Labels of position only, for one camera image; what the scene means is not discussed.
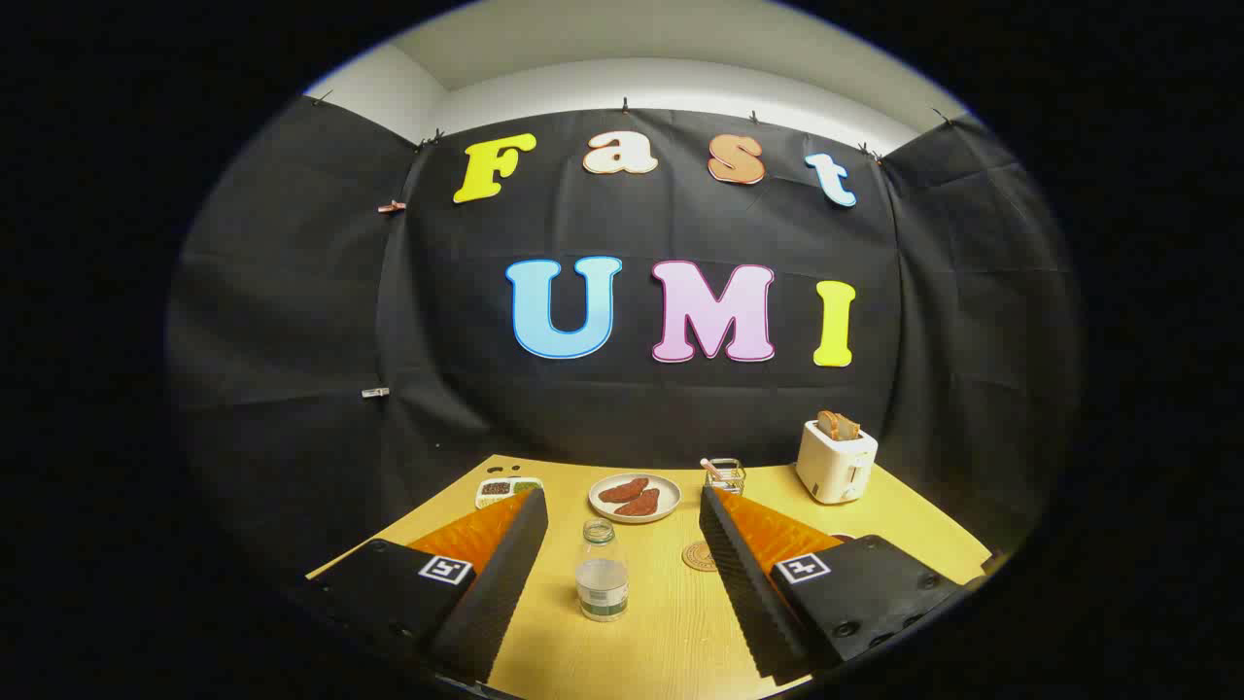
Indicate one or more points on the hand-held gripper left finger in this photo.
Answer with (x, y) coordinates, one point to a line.
(496, 583)

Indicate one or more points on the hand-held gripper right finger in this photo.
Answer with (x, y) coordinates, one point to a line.
(748, 583)

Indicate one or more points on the round cork coaster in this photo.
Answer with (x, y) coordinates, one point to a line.
(695, 557)

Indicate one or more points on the clear plastic juice bottle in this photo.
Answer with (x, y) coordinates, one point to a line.
(602, 583)

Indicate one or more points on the white divided condiment dish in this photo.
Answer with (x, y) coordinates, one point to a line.
(498, 489)

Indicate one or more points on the wooden table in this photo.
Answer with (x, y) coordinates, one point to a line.
(661, 622)

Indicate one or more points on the pink stick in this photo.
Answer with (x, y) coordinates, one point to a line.
(711, 469)

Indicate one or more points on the white round plate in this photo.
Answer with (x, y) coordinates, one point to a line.
(671, 486)

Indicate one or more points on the brown meat piece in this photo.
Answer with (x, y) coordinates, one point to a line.
(623, 490)
(639, 504)

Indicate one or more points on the white toaster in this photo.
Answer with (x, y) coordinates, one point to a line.
(834, 467)

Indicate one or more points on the toasted bread slice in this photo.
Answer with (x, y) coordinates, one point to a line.
(849, 428)
(827, 425)

